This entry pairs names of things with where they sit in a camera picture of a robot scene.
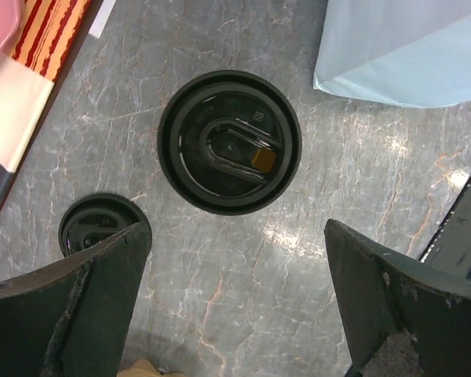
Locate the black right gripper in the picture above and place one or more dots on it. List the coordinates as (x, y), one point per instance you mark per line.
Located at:
(449, 250)

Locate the colourful patchwork placemat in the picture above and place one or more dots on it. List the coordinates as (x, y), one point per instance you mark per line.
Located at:
(30, 67)

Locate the black coffee cup lid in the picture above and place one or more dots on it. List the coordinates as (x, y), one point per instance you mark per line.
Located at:
(229, 142)

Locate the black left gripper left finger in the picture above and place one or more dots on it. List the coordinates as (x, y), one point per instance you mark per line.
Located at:
(71, 318)

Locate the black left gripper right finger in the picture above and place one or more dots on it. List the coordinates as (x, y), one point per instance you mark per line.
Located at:
(400, 316)

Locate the blue white paper bag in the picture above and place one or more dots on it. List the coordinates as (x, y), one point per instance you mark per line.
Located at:
(413, 54)

